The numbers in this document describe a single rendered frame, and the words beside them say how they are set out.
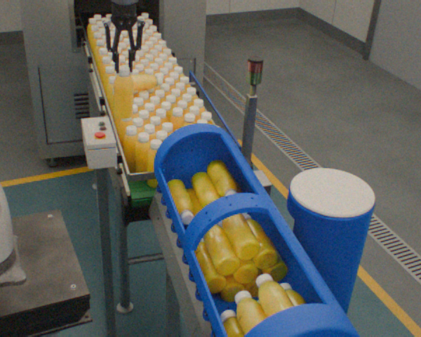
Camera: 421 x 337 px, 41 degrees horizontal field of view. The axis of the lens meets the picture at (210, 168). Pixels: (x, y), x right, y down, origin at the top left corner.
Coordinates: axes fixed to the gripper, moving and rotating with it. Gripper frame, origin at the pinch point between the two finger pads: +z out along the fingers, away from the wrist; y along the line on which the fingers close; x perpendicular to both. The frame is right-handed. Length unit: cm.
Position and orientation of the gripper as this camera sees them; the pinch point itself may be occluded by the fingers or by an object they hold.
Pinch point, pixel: (123, 61)
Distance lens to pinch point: 188.1
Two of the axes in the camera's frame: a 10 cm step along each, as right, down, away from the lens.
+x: -3.4, -5.8, 7.4
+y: 9.3, -1.3, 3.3
